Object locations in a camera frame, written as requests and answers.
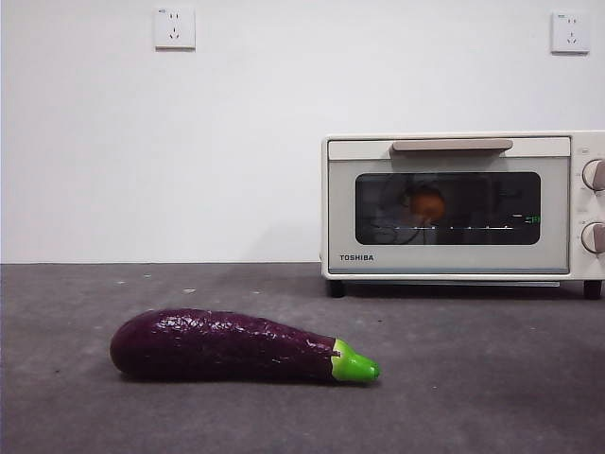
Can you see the white wall power socket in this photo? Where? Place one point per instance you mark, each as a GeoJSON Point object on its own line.
{"type": "Point", "coordinates": [175, 28]}
{"type": "Point", "coordinates": [570, 33]}

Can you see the purple eggplant with green stem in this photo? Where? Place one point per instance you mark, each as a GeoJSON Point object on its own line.
{"type": "Point", "coordinates": [212, 347]}

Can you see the cream oven control knob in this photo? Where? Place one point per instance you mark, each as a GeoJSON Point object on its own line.
{"type": "Point", "coordinates": [593, 175]}
{"type": "Point", "coordinates": [593, 236]}

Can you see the cream Toshiba toaster oven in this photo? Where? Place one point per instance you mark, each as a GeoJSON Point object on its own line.
{"type": "Point", "coordinates": [577, 208]}

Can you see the brown potato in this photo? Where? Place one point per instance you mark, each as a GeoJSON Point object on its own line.
{"type": "Point", "coordinates": [425, 205]}

